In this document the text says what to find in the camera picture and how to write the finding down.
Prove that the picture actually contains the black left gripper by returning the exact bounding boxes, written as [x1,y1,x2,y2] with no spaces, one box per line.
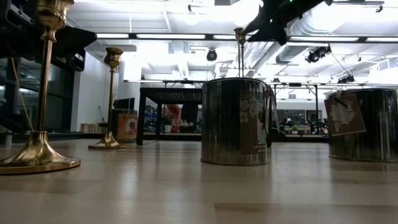
[0,12,98,62]

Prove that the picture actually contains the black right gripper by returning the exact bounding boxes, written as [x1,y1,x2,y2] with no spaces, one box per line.
[242,0,326,46]

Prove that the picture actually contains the tall thin brass candlestick holder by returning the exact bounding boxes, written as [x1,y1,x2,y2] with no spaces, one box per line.
[233,27,248,79]

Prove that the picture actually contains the black ceiling spotlights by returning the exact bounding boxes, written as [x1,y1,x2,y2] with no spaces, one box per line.
[337,74,356,85]
[304,44,332,64]

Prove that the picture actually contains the silver ceiling air duct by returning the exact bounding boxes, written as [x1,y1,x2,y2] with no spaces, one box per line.
[242,6,354,78]

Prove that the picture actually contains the black aluminium table frame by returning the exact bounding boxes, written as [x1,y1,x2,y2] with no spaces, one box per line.
[46,132,330,143]

